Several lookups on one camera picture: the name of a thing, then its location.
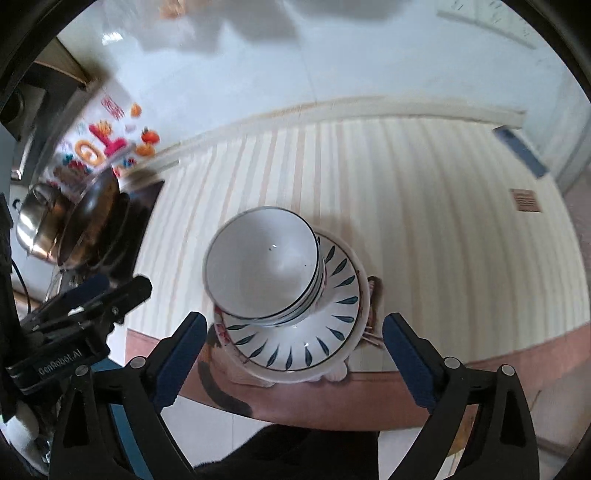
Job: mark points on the striped cat table mat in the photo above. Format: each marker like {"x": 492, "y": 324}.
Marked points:
{"x": 472, "y": 248}

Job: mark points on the white plate pink flowers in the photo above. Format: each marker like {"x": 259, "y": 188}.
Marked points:
{"x": 351, "y": 322}

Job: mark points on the black wok pan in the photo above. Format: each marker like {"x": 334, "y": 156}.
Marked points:
{"x": 94, "y": 223}

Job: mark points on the stainless steel pot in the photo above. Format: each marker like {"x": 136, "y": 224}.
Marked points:
{"x": 42, "y": 214}

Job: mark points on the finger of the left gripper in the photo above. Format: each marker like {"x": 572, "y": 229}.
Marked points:
{"x": 70, "y": 299}
{"x": 110, "y": 306}

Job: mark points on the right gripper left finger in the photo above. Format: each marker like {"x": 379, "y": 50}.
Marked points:
{"x": 110, "y": 425}

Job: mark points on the colourful wall stickers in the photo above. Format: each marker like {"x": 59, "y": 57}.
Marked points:
{"x": 111, "y": 130}

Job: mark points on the blue leaf pattern plate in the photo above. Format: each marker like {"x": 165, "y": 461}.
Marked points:
{"x": 300, "y": 332}

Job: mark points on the black range hood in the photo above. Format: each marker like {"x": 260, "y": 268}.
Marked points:
{"x": 36, "y": 108}

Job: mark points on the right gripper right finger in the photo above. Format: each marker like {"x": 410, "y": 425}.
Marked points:
{"x": 502, "y": 443}

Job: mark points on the black gas stove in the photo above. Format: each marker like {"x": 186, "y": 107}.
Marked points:
{"x": 118, "y": 246}

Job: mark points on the white bowl black rim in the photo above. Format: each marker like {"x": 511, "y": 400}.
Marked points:
{"x": 261, "y": 263}

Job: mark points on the plain white bowl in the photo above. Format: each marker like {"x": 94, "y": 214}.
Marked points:
{"x": 320, "y": 273}

